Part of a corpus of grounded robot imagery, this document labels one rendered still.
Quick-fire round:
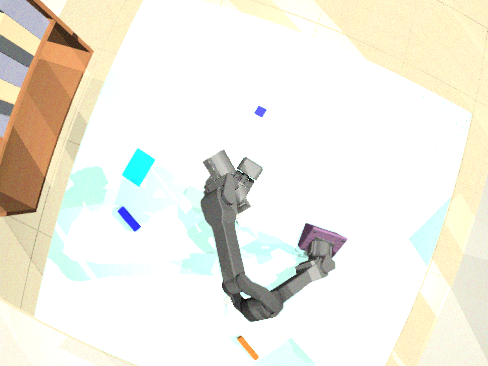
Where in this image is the blue flat square plate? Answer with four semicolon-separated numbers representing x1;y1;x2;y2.
254;106;267;118

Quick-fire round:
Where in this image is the white plate with two holes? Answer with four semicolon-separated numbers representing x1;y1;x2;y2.
227;299;240;317

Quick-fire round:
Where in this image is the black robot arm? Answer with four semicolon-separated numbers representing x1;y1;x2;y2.
200;149;336;322

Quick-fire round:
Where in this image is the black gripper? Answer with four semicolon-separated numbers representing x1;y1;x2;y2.
233;157;263;194

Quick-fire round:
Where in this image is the orange flat bar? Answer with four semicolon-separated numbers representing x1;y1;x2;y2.
237;336;259;361

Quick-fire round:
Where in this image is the small blue block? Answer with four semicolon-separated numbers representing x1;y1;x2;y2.
117;207;141;231

